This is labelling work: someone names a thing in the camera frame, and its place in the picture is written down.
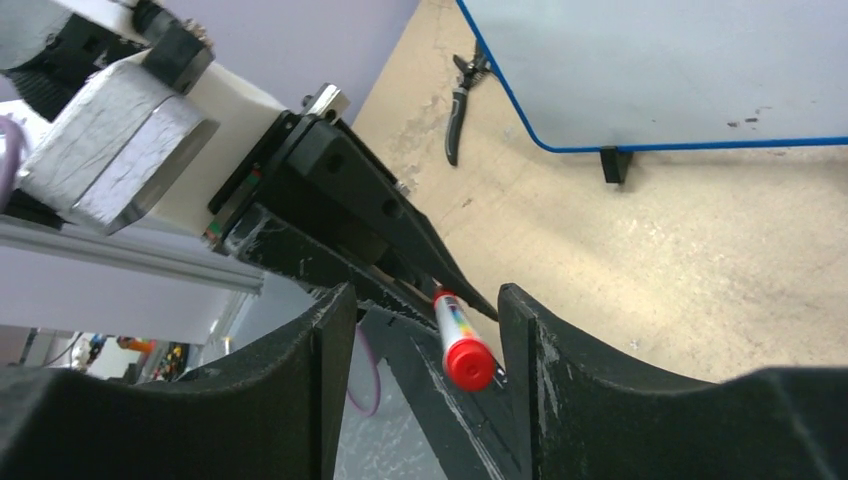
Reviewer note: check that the red capped whiteboard marker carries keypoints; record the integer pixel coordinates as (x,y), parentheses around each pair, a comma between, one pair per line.
(467,359)

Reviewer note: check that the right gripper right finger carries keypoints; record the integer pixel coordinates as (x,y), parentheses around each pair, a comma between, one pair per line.
(585,410)

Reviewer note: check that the aluminium frame rail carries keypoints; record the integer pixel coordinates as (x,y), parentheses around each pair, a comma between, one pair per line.
(141,250)

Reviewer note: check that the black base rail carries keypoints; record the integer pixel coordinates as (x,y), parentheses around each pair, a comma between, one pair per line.
(471,434)

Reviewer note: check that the black handled cutters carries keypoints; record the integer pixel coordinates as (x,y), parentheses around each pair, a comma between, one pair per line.
(471,73)

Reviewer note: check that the blue framed whiteboard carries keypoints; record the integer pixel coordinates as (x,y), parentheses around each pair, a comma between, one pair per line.
(632,76)

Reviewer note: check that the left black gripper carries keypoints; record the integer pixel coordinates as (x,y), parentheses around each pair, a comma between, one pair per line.
(344,195)

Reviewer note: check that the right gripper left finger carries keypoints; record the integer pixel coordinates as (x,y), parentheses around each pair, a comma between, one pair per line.
(270,410)

